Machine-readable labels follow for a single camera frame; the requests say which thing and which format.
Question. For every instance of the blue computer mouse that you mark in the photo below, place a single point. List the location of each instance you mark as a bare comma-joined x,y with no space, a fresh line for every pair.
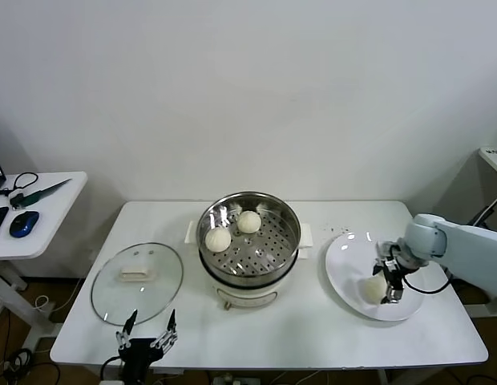
24,223

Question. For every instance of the white side table with mouse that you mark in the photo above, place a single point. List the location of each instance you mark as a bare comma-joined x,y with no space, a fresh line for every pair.
56,232

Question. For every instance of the white electric cooking pot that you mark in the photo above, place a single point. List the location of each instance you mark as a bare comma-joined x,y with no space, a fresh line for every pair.
248,290

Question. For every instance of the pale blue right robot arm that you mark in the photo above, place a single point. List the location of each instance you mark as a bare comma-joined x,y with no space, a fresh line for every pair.
465,248

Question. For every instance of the round glass pot lid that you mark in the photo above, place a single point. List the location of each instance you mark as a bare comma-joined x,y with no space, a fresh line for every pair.
152,288

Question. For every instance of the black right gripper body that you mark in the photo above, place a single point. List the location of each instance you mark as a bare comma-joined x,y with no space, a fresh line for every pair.
396,276

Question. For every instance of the large white plate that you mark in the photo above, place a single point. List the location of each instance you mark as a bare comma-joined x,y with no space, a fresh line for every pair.
352,256

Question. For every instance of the white power strip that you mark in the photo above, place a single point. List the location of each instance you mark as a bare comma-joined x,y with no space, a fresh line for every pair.
226,379

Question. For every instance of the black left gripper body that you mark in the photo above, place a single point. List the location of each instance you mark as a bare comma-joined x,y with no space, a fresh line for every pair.
138,353

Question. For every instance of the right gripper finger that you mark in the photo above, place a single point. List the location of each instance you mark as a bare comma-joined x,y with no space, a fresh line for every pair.
380,268
393,294

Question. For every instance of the perforated steel steamer basket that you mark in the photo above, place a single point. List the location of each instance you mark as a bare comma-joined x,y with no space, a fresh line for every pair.
272,248

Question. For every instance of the green pointed tool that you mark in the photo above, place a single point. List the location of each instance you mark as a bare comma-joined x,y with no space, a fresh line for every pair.
40,194

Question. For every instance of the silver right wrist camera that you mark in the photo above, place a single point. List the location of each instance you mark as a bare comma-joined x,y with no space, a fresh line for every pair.
386,250

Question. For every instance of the white steamed baozi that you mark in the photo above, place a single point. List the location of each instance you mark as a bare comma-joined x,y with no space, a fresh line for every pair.
248,221
218,240
372,290

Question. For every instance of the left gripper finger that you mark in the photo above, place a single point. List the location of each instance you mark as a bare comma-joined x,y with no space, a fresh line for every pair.
168,337
123,339

